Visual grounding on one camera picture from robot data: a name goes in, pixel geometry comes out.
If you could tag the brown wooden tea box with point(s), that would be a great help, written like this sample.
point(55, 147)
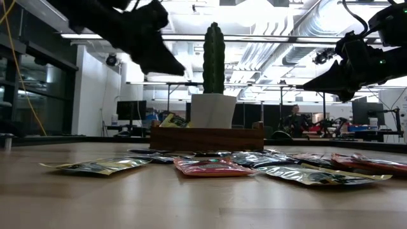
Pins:
point(206, 140)

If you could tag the black partition panel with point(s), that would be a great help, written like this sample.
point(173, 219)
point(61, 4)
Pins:
point(251, 114)

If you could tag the black aluminium table frame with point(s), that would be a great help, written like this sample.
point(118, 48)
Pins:
point(95, 139)

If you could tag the blue bin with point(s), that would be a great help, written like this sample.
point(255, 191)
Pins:
point(357, 128)

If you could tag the green cactus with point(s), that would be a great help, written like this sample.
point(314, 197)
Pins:
point(213, 57)

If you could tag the black computer monitor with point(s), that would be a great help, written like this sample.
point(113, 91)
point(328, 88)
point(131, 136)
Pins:
point(131, 110)
point(362, 111)

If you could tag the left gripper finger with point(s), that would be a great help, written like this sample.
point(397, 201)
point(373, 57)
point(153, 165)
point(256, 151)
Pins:
point(159, 55)
point(162, 71)

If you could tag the black background robot arm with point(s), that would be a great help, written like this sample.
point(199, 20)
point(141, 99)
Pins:
point(330, 122)

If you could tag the black silver snack packet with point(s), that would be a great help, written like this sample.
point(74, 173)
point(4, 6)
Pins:
point(260, 159)

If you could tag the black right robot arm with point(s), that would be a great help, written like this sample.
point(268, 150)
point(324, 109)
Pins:
point(394, 28)

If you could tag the yellow tea packet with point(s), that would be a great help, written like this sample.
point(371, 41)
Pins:
point(175, 121)
point(318, 176)
point(98, 166)

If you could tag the grey metal post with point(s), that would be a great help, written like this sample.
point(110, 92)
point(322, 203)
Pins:
point(8, 143)

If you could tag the black ceiling camera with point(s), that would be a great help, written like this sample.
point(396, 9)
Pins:
point(111, 59)
point(322, 56)

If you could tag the white bottle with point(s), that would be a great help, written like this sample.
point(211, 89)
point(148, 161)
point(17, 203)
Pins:
point(114, 120)

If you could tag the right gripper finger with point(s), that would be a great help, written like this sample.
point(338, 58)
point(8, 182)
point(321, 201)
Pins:
point(330, 81)
point(346, 96)

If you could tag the blue tea packet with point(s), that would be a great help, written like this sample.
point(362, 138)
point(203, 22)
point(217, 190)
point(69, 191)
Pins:
point(165, 159)
point(149, 151)
point(211, 154)

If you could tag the silver air duct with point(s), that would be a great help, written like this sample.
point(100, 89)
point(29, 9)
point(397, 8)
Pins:
point(299, 54)

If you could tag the person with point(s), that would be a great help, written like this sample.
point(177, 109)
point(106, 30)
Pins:
point(294, 122)

